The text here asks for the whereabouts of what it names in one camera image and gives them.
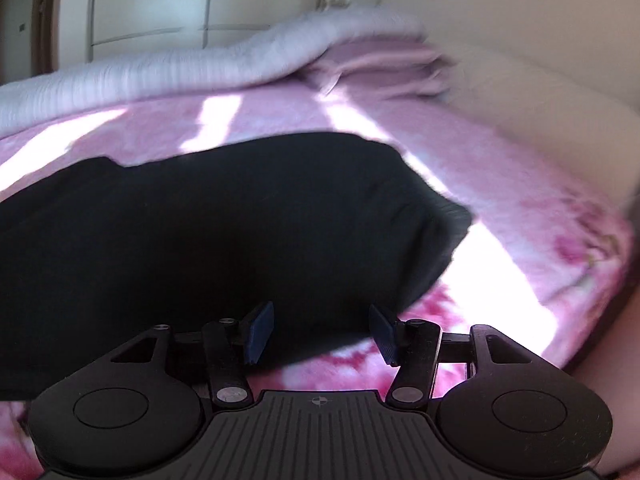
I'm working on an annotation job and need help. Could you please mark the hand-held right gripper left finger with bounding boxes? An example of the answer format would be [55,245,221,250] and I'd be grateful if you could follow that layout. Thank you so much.
[109,301,276,410]

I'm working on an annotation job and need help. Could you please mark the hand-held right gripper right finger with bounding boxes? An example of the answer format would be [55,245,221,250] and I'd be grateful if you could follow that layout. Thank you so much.
[368,304,533,410]

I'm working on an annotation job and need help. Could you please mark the black garment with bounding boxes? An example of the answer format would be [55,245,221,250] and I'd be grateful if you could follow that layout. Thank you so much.
[0,131,473,403]

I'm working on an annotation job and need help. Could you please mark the pink floral blanket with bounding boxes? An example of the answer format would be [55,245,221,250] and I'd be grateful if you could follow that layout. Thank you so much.
[0,72,636,466]

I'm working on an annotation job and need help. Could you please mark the folded pink blanket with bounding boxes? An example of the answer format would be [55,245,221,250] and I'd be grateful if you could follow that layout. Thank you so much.
[300,40,458,101]

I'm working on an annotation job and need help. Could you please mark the striped quilt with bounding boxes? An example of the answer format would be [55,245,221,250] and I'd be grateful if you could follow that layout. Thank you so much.
[0,5,428,138]

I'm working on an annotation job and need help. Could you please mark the white wardrobe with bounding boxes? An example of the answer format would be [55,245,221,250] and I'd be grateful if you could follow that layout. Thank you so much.
[55,0,386,68]

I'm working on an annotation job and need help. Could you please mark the wooden door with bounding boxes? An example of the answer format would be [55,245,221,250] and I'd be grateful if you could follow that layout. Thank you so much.
[0,0,63,86]

